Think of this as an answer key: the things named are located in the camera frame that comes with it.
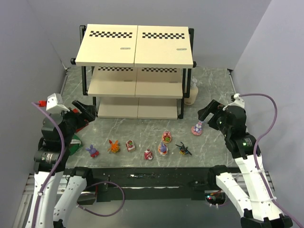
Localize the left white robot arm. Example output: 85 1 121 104
26 100 96 228

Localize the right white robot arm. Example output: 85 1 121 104
198 100 293 228

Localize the cream pump bottle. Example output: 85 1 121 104
184 77 199 105

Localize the red cardboard box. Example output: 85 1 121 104
71 108 83 133

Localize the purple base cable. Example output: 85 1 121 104
75 181 125 217

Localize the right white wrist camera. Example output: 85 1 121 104
222 93 245 111

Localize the black dragon toy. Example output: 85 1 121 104
175 142 192 156

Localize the pink strawberry tart toy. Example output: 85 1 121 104
162 131 172 143

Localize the strawberry cake slice toy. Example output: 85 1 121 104
125 140 136 152

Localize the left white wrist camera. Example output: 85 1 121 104
46 93 65 114

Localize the beige three-tier shelf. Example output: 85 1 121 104
71 24 196 120

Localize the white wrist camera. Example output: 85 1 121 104
46 93 65 114
222 93 245 111

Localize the green and brown plush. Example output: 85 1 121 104
69 134 82 156

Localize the purple bunny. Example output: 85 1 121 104
158 142 168 156
85 144 99 158
191 121 203 136

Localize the orange fox toy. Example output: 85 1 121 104
107 140 120 153

